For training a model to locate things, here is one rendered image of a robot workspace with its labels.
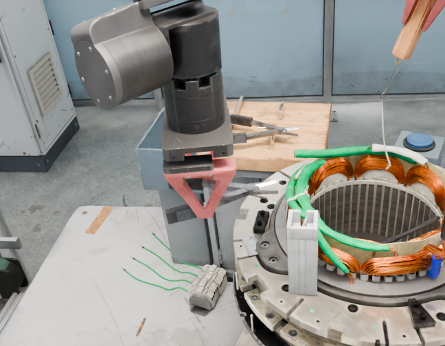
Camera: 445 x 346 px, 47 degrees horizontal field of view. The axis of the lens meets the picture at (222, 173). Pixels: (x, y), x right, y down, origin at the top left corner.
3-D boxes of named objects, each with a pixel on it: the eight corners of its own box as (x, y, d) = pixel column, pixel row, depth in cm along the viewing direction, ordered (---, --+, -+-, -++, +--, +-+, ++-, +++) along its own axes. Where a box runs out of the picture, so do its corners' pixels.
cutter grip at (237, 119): (229, 123, 86) (229, 115, 85) (232, 121, 87) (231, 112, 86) (251, 128, 84) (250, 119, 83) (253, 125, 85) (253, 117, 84)
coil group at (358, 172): (353, 185, 65) (354, 158, 63) (353, 178, 66) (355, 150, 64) (404, 189, 63) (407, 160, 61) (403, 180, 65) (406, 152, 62)
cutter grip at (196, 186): (168, 189, 58) (166, 178, 57) (170, 185, 59) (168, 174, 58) (202, 190, 58) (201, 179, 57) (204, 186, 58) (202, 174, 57)
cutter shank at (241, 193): (204, 211, 54) (204, 207, 53) (201, 208, 54) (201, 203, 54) (255, 192, 56) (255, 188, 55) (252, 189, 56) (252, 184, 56)
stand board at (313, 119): (196, 168, 83) (195, 155, 82) (224, 112, 98) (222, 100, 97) (323, 175, 78) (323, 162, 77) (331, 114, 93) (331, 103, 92)
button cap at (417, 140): (429, 151, 82) (430, 145, 81) (403, 147, 83) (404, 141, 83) (434, 139, 84) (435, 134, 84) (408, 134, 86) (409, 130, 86)
